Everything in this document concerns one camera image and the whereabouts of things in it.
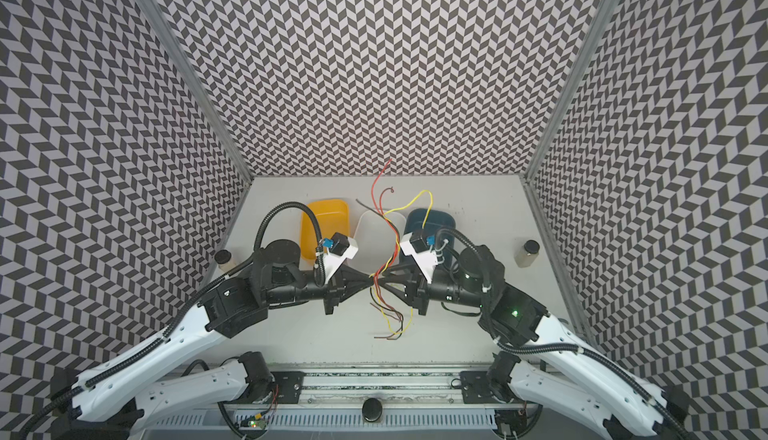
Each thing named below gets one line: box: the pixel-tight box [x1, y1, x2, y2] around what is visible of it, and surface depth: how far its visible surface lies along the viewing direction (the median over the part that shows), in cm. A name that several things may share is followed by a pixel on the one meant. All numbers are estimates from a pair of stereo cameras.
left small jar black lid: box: [214, 249, 236, 273], surface depth 86 cm
